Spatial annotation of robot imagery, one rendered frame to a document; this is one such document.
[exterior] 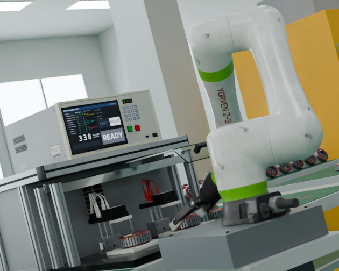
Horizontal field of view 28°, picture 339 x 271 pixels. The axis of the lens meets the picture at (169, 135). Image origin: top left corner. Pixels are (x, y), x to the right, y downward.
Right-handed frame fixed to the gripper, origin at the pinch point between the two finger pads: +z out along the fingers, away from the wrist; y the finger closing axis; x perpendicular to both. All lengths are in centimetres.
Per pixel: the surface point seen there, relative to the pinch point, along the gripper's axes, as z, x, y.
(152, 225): 12.2, -7.3, 3.9
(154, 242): -5.5, 5.4, 22.6
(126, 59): 224, -265, -271
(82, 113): -10, -47, 23
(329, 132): 126, -82, -322
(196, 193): 4.5, -11.0, -17.4
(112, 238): 10.3, -6.6, 24.3
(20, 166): 26, -52, 33
